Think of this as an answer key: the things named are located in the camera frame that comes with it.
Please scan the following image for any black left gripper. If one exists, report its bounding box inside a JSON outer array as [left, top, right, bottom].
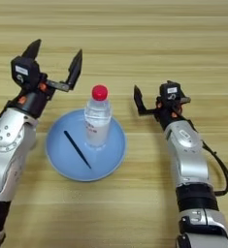
[[7, 39, 83, 119]]

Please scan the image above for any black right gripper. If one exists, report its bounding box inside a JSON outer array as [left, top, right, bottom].
[[133, 79, 191, 131]]

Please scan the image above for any clear bottle with red cap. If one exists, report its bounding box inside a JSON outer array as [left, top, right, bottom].
[[83, 84, 114, 149]]

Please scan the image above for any right gripper's white-labelled black box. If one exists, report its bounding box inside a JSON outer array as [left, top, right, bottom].
[[159, 81, 183, 103]]

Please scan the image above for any gripper's white-labelled black box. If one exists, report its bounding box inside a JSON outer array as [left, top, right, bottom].
[[10, 55, 43, 90], [159, 81, 183, 103]]

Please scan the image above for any left gripper's white-labelled black box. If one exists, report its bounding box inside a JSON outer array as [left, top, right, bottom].
[[10, 55, 43, 90]]

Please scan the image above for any thin black stick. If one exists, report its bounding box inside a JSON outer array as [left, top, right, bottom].
[[63, 130, 93, 170]]

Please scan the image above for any light blue round plate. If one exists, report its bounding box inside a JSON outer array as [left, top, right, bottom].
[[46, 108, 127, 182]]

